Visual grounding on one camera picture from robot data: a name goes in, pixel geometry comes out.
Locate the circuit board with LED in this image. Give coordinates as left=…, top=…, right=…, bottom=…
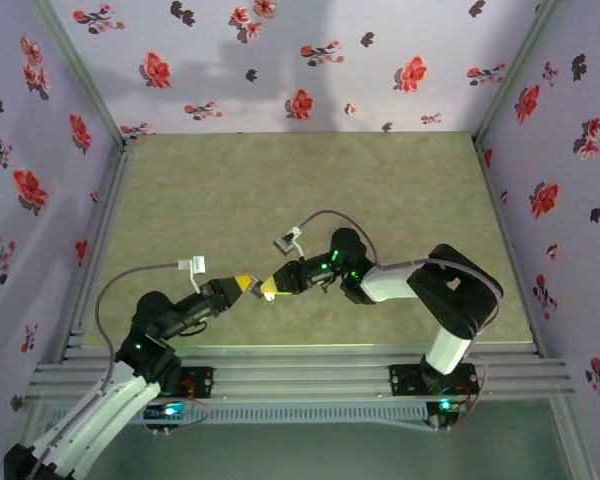
left=427, top=397, right=469, bottom=419
left=143, top=399, right=191, bottom=421

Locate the lilac right arm cable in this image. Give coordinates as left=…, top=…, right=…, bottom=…
left=297, top=209, right=505, bottom=431

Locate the lilac arm cable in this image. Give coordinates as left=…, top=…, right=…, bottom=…
left=297, top=209, right=505, bottom=431
left=27, top=260, right=211, bottom=476

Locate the lilac left arm cable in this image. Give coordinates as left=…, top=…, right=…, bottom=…
left=27, top=260, right=211, bottom=476

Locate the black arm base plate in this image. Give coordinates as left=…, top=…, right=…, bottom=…
left=172, top=366, right=215, bottom=400
left=388, top=363, right=481, bottom=399

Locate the aluminium front rail beam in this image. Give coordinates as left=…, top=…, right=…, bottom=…
left=27, top=343, right=576, bottom=402

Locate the aluminium side rail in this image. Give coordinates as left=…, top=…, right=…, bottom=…
left=58, top=137, right=137, bottom=362
left=472, top=134, right=549, bottom=359

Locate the slotted grey cable duct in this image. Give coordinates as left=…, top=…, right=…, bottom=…
left=46, top=403, right=430, bottom=427

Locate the grey frame leg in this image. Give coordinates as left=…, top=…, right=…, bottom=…
left=14, top=399, right=51, bottom=451
left=549, top=394, right=599, bottom=480

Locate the grey corner post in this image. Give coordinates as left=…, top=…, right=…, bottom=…
left=27, top=0, right=131, bottom=149
left=472, top=0, right=564, bottom=144

